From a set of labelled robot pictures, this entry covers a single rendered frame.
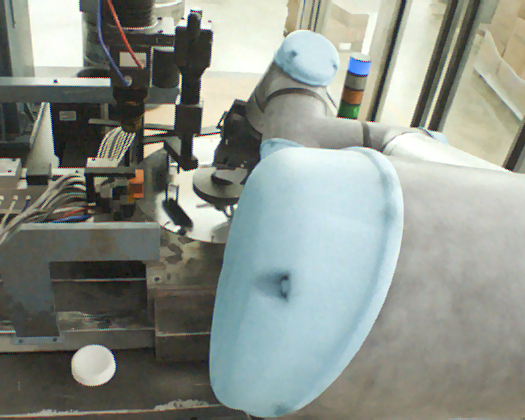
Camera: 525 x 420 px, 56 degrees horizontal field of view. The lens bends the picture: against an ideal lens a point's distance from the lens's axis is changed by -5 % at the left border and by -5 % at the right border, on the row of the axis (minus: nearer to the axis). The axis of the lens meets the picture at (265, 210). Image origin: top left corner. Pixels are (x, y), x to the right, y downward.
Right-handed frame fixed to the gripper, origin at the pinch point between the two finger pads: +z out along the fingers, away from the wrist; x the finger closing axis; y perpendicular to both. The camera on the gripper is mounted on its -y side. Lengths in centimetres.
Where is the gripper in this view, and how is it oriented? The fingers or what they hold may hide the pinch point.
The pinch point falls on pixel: (240, 178)
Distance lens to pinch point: 91.6
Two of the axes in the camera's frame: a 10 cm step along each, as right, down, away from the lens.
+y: -9.4, -1.9, -2.9
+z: -3.4, 3.6, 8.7
